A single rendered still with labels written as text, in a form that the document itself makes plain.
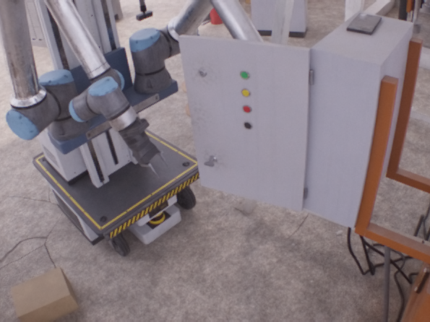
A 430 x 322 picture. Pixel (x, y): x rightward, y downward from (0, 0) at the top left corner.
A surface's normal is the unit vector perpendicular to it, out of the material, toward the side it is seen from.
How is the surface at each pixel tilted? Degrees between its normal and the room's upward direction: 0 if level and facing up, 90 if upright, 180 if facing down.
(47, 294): 0
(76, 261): 0
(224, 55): 90
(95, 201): 0
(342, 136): 90
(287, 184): 90
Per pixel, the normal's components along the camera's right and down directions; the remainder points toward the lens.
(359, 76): -0.62, 0.53
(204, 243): -0.11, -0.79
